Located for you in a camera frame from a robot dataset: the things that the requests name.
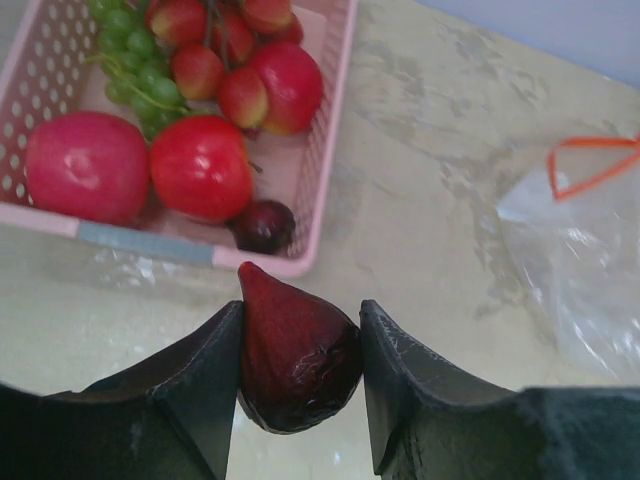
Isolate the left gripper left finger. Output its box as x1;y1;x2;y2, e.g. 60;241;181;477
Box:
1;301;243;479

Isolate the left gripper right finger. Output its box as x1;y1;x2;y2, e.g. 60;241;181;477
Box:
360;300;639;479

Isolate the dark red fake fig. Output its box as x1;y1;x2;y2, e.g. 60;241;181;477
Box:
237;262;363;435

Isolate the dark purple fake plum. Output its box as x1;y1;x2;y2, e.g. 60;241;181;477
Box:
229;200;296;254

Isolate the orange zip bag with apples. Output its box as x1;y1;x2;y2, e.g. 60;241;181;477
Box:
496;136;639;384

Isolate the dark red fake apple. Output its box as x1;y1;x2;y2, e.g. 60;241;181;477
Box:
150;115;253;224

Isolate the large pink red apple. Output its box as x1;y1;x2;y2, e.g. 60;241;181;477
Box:
25;111;150;226

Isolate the green fake grape bunch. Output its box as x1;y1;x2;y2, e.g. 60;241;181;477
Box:
87;0;189;142

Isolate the pink perforated plastic basket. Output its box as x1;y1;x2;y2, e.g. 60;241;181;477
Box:
1;1;358;277

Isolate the bunch of small red fruits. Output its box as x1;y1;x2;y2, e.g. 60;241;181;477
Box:
140;1;304;131

